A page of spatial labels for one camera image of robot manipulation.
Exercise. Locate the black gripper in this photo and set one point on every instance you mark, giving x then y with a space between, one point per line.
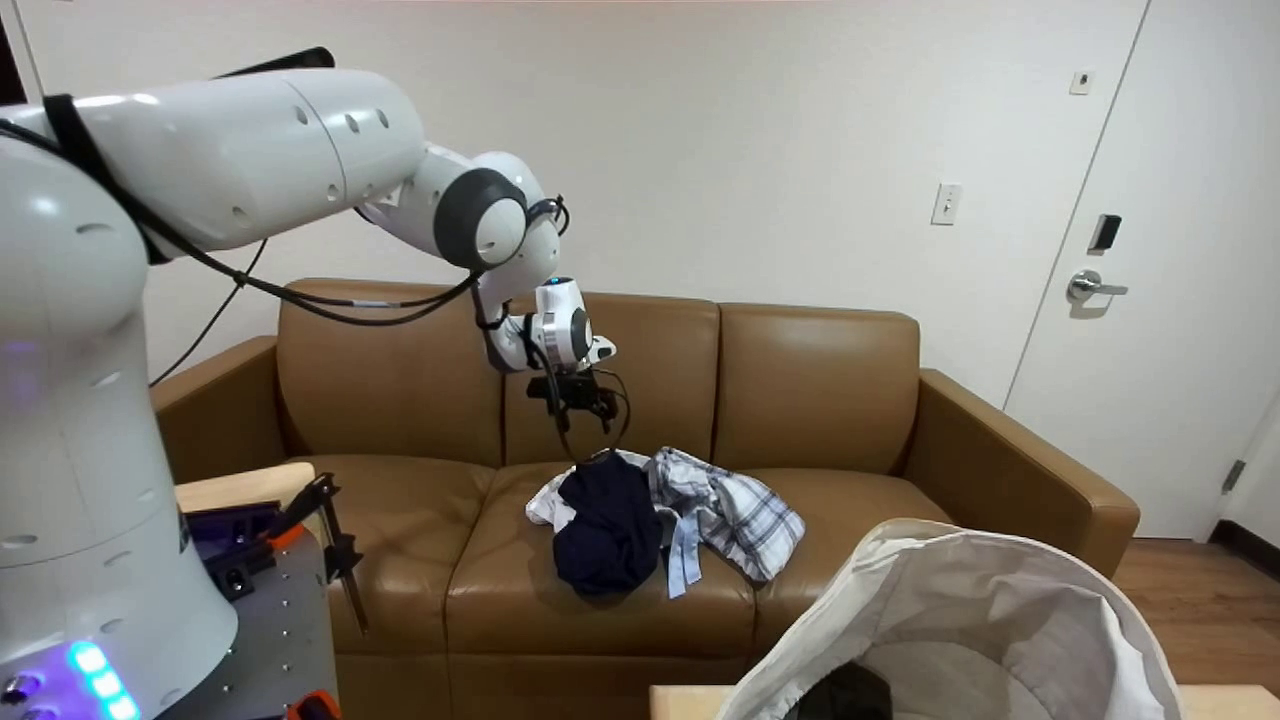
562 388

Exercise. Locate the black cloth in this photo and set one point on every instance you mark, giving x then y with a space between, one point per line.
607 533

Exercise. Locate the blue white plaid cloth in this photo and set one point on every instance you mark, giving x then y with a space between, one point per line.
726 512

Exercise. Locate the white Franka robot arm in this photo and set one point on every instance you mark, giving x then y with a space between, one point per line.
93 441

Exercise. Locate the white patterned cloth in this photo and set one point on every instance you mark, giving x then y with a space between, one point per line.
544 507

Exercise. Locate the grey fabric laundry bag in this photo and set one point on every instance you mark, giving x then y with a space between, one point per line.
986 603

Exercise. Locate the brown leather sofa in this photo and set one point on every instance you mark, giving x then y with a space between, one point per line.
401 560

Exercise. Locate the black orange clamp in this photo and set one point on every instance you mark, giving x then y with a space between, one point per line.
333 543

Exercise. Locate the light wooden block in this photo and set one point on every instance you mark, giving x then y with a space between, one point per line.
241 490

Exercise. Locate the black door keypad lock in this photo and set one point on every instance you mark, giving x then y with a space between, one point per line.
1106 233

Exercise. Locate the white door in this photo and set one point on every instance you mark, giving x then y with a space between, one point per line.
1172 374

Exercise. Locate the door hinge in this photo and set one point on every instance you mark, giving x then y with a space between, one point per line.
1232 479

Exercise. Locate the black stand pole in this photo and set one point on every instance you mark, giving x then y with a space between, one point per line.
9 73

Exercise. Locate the black baseboard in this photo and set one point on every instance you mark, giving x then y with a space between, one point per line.
1245 546

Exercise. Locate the grey perforated base plate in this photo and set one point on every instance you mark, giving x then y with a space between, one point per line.
284 640

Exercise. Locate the white light switch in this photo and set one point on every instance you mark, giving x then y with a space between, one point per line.
946 205

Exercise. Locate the small white wall plate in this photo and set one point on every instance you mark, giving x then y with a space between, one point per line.
1079 80

